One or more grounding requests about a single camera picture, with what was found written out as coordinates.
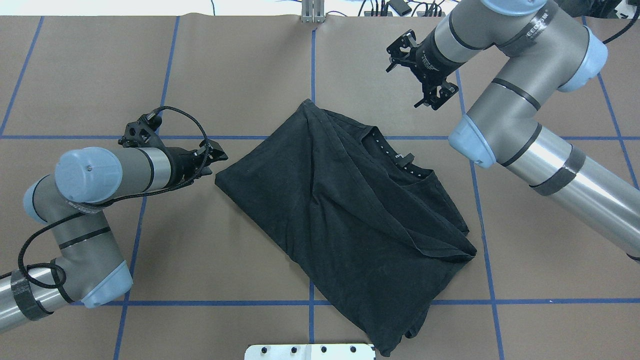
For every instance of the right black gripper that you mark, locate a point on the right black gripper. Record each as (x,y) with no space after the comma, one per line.
(428,59)

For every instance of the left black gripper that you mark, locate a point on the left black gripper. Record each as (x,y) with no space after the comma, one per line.
(183,162)

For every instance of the black graphic t-shirt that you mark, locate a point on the black graphic t-shirt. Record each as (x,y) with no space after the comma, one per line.
(378,236)

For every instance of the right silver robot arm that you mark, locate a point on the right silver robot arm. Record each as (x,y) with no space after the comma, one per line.
(547,51)

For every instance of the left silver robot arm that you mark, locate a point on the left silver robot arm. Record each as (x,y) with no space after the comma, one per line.
(75,256)

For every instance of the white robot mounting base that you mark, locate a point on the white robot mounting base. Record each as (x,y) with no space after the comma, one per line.
(322,351)

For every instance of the aluminium frame post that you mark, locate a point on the aluminium frame post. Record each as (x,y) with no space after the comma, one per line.
(313,11)

